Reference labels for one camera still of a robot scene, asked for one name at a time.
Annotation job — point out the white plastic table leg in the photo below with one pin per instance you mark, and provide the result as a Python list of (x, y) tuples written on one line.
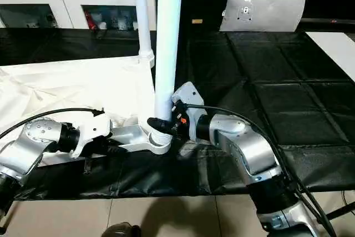
[(142, 12), (166, 40)]

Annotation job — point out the white flat board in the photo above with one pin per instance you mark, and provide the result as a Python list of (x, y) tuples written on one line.
[(335, 48)]

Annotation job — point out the grey cushion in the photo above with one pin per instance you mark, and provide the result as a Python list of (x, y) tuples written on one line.
[(277, 12)]

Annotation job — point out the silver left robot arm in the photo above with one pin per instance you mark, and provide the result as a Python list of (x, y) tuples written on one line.
[(36, 131)]

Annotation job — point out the white plastic table top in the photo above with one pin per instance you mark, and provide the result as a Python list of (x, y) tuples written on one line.
[(69, 81)]

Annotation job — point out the black stand rod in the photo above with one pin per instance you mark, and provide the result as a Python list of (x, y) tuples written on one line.
[(341, 211)]

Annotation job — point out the dark rounded robot foot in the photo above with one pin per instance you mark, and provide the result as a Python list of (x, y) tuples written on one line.
[(119, 231)]

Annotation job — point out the black work mat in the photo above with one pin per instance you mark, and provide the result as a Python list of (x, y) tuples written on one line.
[(277, 95)]

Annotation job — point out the small red bottle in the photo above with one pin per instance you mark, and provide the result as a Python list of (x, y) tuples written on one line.
[(90, 20)]

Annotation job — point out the small yellow label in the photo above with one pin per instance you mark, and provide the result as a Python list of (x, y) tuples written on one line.
[(197, 21)]

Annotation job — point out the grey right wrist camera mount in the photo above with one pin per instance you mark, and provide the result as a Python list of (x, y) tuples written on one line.
[(191, 95)]

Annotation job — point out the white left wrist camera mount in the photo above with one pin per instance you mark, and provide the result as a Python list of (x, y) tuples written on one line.
[(94, 128)]

